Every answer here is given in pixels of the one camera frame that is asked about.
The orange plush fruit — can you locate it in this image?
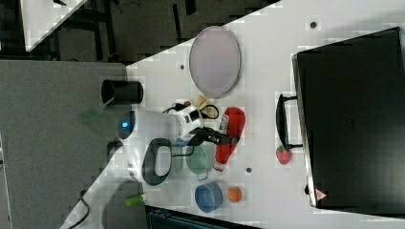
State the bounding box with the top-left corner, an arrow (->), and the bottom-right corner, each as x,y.
226,186 -> 243,203

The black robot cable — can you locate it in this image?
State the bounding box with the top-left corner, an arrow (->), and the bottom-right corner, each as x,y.
161,102 -> 220,120

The green mug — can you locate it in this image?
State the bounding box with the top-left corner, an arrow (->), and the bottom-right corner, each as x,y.
185,144 -> 216,181

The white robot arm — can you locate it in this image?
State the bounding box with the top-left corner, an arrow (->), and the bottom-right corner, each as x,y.
59,104 -> 244,229

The small red plush tomato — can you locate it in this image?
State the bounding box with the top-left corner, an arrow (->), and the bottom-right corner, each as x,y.
183,100 -> 191,106

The black cylinder cup upper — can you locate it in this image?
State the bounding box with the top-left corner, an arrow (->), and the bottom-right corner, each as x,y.
100,79 -> 144,105

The grey round plate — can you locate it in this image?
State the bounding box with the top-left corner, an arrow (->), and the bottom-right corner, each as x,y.
189,26 -> 241,98

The black cylinder cup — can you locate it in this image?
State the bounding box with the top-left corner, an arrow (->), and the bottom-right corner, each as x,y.
107,140 -> 122,159
100,79 -> 144,105

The blue mug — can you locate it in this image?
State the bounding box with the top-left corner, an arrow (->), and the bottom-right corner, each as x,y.
194,181 -> 224,213

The peeled plush banana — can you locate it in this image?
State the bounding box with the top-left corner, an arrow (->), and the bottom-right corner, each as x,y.
196,94 -> 219,119

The green spatula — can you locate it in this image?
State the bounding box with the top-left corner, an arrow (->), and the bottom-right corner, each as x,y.
78,98 -> 114,122

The red plush ketchup bottle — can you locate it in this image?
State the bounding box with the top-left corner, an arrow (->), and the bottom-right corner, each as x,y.
213,107 -> 245,173

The green perforated colander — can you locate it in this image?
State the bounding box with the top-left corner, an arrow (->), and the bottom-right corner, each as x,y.
170,147 -> 182,176

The pink plush strawberry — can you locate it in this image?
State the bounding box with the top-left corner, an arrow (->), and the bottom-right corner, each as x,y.
276,146 -> 292,165

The black cylinder cup lower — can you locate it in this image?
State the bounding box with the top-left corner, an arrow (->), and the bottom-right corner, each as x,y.
107,140 -> 122,159

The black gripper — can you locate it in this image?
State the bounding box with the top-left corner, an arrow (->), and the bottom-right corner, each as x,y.
188,127 -> 240,146

